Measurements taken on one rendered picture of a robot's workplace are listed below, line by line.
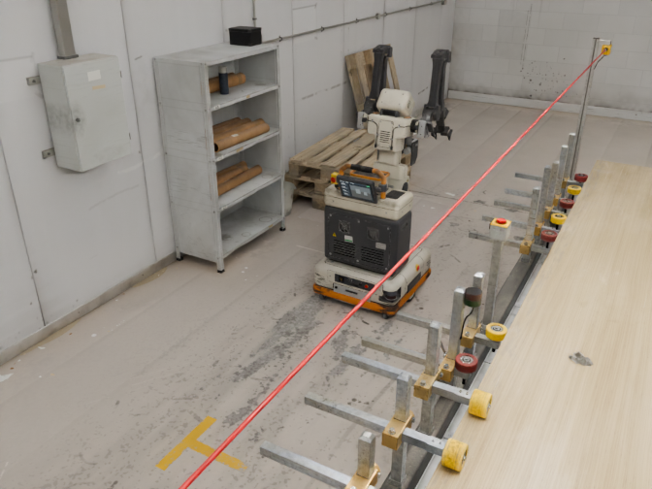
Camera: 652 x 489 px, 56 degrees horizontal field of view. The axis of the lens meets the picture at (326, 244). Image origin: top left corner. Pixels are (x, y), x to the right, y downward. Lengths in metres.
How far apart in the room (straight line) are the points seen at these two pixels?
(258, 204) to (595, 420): 3.85
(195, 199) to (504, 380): 2.95
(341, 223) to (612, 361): 2.13
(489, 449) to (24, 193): 2.95
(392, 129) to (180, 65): 1.46
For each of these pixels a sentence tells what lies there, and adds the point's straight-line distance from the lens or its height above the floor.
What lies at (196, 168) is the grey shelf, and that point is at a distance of 4.52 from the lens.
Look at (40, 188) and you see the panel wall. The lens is 4.04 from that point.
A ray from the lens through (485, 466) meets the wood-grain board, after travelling 1.96.
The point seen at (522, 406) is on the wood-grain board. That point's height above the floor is 0.90.
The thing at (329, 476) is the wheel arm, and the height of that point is 0.96.
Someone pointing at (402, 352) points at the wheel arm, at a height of 0.86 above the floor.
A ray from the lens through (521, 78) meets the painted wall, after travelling 9.95.
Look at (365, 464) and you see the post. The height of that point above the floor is 1.02.
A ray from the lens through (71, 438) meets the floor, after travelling 3.53.
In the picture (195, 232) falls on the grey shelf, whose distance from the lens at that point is 4.75.
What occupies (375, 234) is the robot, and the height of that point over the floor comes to 0.58.
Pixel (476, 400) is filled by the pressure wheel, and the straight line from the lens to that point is 2.06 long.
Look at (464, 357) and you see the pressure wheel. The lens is 2.34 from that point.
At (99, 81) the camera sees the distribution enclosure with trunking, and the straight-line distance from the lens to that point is 3.92.
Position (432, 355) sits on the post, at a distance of 2.08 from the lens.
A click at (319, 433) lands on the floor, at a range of 3.31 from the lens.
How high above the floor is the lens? 2.27
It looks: 26 degrees down
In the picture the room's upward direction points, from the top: straight up
